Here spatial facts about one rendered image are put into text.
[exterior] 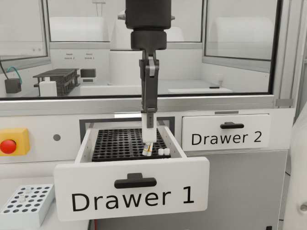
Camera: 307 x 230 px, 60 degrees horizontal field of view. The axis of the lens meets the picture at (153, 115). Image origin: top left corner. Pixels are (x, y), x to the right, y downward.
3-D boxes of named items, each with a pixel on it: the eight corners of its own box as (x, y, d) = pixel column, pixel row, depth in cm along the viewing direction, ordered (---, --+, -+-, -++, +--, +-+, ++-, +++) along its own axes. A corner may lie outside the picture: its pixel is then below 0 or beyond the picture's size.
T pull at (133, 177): (156, 186, 47) (156, 180, 46) (113, 189, 46) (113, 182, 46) (154, 177, 50) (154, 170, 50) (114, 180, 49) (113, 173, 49)
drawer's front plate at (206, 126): (268, 147, 88) (272, 115, 85) (182, 151, 85) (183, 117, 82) (265, 145, 90) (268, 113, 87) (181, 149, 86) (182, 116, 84)
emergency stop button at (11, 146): (15, 154, 72) (13, 140, 71) (-1, 155, 72) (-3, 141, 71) (19, 150, 75) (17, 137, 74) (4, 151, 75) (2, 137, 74)
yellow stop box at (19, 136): (24, 156, 75) (22, 132, 73) (-3, 157, 74) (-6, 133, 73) (30, 149, 80) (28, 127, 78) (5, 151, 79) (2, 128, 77)
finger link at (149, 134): (156, 111, 58) (156, 111, 57) (156, 141, 60) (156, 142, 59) (142, 111, 58) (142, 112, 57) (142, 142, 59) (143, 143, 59)
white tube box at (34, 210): (39, 227, 57) (38, 212, 56) (-1, 230, 57) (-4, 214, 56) (55, 196, 69) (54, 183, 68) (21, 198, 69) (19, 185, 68)
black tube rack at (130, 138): (170, 180, 62) (171, 154, 60) (93, 185, 60) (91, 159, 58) (156, 147, 83) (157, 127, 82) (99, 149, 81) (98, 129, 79)
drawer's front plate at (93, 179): (207, 210, 54) (210, 159, 51) (58, 222, 50) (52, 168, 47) (204, 205, 55) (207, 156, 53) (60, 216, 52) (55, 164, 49)
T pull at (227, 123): (244, 128, 81) (244, 124, 81) (220, 129, 80) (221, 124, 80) (239, 125, 85) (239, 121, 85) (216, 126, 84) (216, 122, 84)
